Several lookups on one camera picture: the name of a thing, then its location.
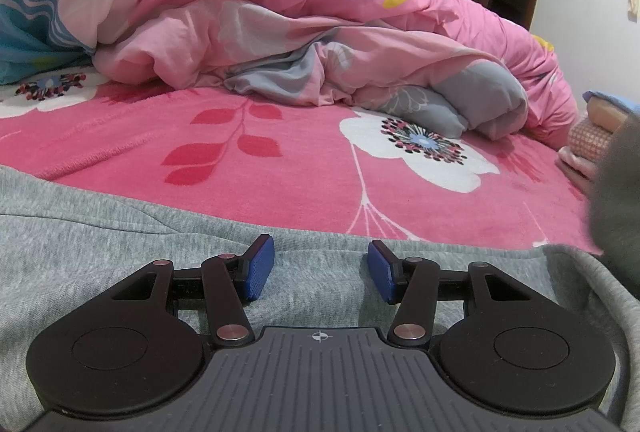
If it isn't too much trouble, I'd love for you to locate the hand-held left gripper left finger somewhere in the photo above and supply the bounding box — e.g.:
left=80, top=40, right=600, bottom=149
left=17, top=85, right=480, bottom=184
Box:
left=111, top=233, right=276, bottom=348

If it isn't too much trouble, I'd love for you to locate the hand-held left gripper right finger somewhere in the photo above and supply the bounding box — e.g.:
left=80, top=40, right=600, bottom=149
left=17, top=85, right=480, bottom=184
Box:
left=367, top=239, right=533, bottom=348

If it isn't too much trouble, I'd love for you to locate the grey sweatshirt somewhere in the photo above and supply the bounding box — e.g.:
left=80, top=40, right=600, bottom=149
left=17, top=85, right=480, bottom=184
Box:
left=0, top=112, right=640, bottom=432

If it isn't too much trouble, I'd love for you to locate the pink floral blanket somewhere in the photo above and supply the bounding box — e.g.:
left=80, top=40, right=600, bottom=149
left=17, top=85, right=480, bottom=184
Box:
left=0, top=67, right=606, bottom=253

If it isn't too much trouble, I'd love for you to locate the pink checked folded cloth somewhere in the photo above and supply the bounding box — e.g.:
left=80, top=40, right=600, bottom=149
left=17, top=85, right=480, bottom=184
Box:
left=570, top=119, right=616, bottom=163

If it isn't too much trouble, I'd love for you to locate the beige folded cloth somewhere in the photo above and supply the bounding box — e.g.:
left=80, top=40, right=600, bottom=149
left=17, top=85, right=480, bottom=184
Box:
left=587, top=98, right=626, bottom=128

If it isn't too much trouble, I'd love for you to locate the blue folded cloth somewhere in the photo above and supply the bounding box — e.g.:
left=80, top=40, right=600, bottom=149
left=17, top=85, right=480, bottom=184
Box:
left=582, top=90, right=628, bottom=113

